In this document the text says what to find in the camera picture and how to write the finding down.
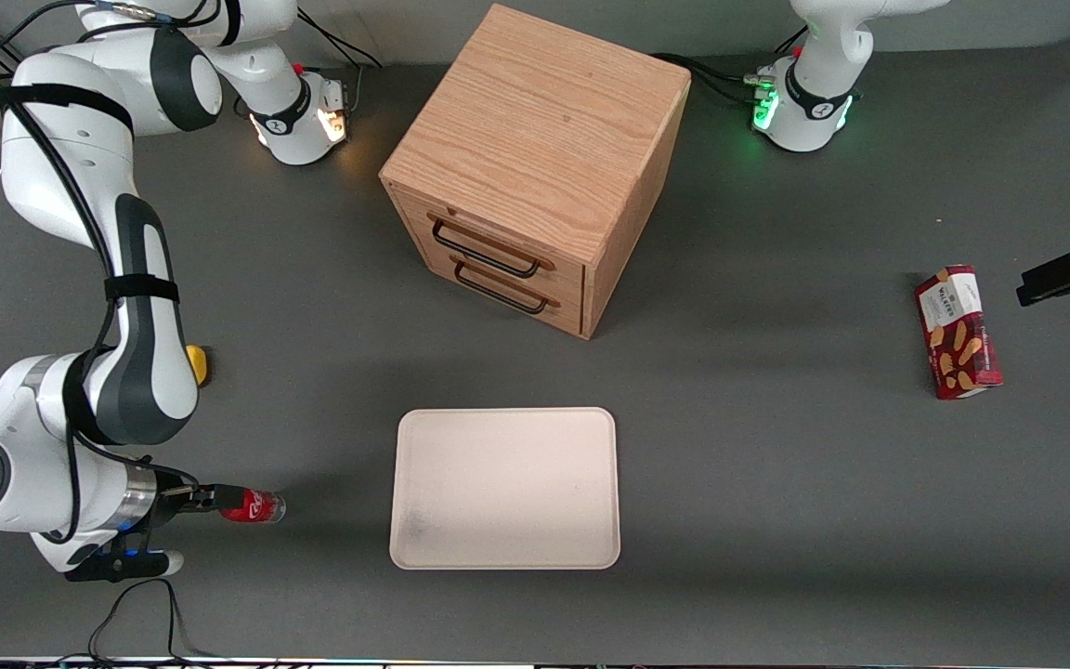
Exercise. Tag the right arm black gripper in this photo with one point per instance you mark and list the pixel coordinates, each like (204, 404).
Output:
(166, 496)

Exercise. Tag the red coke bottle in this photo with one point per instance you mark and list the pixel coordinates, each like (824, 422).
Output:
(256, 506)

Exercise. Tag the white Franka left arm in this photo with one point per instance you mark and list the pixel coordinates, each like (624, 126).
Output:
(823, 56)

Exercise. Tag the white Franka right arm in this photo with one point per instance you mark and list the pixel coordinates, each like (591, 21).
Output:
(43, 177)

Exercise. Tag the beige plastic tray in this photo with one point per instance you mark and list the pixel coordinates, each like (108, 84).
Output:
(507, 488)

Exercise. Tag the red shortbread cookie box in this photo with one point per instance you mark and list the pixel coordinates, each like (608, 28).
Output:
(958, 334)

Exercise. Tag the yellow lemon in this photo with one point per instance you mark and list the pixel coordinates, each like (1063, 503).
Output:
(201, 365)

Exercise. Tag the wooden drawer front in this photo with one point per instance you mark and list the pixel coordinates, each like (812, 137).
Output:
(567, 279)
(567, 316)

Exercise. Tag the wooden two-drawer cabinet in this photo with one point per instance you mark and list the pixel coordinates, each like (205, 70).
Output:
(535, 121)

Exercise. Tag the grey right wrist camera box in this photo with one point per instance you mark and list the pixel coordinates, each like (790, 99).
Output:
(140, 564)

